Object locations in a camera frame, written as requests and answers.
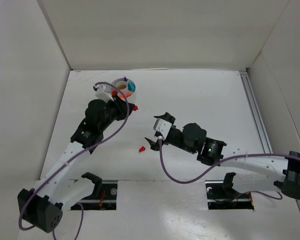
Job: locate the brown lego plate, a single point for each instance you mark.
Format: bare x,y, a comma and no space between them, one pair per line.
122,86

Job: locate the white round divided container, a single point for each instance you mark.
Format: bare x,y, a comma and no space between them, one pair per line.
127,87

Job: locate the aluminium rail right side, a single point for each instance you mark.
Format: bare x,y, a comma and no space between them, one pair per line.
255,111

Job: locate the orange lego brick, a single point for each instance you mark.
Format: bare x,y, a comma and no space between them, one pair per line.
125,94

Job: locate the long teal lego brick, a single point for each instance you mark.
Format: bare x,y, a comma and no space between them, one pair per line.
131,87

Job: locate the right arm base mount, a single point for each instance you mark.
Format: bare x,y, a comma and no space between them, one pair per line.
221,195

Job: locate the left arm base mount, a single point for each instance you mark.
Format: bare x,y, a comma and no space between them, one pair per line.
103,196

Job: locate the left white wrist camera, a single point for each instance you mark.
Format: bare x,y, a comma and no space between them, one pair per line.
103,92

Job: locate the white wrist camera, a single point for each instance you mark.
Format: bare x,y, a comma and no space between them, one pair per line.
103,92
162,128

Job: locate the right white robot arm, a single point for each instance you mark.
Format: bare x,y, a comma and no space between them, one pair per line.
275,172

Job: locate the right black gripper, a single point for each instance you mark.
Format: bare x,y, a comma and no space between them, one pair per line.
175,136

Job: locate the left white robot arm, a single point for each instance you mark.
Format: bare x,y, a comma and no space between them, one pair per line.
43,205

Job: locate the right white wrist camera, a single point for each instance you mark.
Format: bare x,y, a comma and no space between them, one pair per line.
162,128

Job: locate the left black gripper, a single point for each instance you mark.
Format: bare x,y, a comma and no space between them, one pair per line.
123,106

